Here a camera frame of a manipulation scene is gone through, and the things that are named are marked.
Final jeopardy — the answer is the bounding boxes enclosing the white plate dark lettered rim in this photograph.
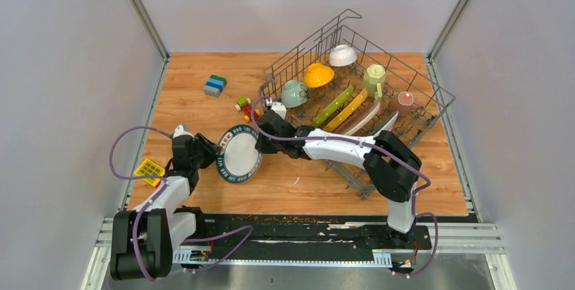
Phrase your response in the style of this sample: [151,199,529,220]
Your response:
[216,124,262,184]

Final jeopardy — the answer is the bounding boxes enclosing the pale green bowl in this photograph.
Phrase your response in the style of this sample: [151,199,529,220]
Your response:
[281,79,311,108]

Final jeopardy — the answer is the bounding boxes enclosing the green polka dot plate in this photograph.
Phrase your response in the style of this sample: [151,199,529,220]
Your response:
[311,86,355,127]

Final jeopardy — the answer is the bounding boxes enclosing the yellow bowl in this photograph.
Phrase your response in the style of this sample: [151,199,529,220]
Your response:
[303,62,335,89]

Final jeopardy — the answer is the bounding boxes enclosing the grey wire dish rack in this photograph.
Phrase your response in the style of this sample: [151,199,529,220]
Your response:
[258,8,456,201]

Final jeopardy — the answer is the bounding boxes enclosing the yellow polka dot plate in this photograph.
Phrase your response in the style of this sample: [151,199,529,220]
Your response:
[323,89,368,132]

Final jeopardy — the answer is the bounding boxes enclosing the pink white leaf plate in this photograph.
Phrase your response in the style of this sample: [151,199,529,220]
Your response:
[334,101,381,136]

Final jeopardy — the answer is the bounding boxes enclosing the white bowl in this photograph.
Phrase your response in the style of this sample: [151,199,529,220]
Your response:
[328,44,357,67]

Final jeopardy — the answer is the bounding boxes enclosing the red teal flower plate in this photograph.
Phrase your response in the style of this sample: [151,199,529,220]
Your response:
[370,111,399,136]

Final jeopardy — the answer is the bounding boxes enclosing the pale yellow mug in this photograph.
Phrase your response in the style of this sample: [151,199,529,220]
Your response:
[361,64,386,101]

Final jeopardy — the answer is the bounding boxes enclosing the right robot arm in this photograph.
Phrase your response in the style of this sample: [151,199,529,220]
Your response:
[256,110,422,248]

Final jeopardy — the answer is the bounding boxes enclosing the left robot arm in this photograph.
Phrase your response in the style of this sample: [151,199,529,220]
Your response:
[110,131,222,281]

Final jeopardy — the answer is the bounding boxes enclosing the red green toy bricks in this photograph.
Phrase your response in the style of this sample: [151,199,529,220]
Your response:
[235,96,252,123]

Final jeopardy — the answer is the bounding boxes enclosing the yellow toy brick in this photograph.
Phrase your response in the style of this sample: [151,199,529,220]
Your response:
[133,159,165,188]

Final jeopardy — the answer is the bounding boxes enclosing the green blue toy block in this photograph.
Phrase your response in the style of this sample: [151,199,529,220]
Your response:
[203,75,227,98]

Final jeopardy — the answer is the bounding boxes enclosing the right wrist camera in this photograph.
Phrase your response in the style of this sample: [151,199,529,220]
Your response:
[264,98,287,119]

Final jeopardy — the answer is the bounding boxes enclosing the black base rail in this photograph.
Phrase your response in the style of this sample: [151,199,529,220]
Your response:
[200,213,433,263]

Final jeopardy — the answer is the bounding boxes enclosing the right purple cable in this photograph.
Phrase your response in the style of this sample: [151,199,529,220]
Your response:
[250,96,439,278]

